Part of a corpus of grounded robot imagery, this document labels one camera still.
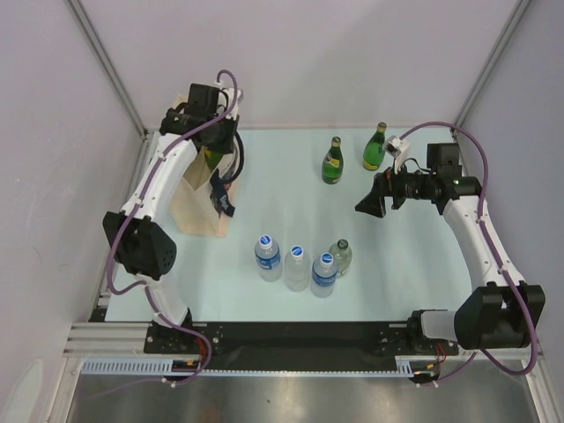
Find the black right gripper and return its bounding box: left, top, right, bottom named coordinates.
left=355, top=156, right=436, bottom=218

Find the green glass bottle front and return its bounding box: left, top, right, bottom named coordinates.
left=204, top=148, right=224, bottom=171

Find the green glass bottle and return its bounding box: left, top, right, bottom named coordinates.
left=204, top=148, right=224, bottom=171
left=362, top=122, right=387, bottom=171

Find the green bottle red label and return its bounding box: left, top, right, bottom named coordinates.
left=322, top=137, right=344, bottom=184

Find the beige canvas tote bag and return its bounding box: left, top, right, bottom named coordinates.
left=169, top=93, right=241, bottom=240

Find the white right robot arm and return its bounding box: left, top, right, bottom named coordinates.
left=355, top=137, right=545, bottom=353

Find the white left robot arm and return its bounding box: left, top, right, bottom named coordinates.
left=102, top=81, right=242, bottom=353

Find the clear glass bottle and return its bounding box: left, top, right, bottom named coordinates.
left=329, top=239, right=353, bottom=277

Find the blue label water bottle right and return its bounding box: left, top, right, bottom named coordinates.
left=310, top=252, right=338, bottom=298

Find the blue label water bottle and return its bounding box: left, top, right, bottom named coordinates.
left=255, top=234, right=282, bottom=282
left=310, top=252, right=338, bottom=298

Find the clear plastic water bottle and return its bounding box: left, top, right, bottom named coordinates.
left=284, top=245, right=310, bottom=292

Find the blue label water bottle left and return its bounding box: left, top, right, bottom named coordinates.
left=255, top=234, right=282, bottom=282

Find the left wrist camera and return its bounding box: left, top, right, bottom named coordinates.
left=216, top=87, right=243, bottom=120

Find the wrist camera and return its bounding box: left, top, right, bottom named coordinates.
left=382, top=136, right=411, bottom=174
left=216, top=87, right=243, bottom=120

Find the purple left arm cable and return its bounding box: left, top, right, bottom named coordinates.
left=108, top=69, right=241, bottom=295

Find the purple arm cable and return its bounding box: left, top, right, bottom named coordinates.
left=396, top=121, right=542, bottom=375
left=108, top=69, right=241, bottom=295

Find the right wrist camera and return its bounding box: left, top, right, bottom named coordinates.
left=382, top=136, right=411, bottom=174

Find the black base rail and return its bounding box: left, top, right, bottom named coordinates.
left=144, top=318, right=458, bottom=356

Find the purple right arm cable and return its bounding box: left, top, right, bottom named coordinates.
left=396, top=121, right=542, bottom=375

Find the white cable duct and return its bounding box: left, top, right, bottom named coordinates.
left=81, top=358, right=432, bottom=378

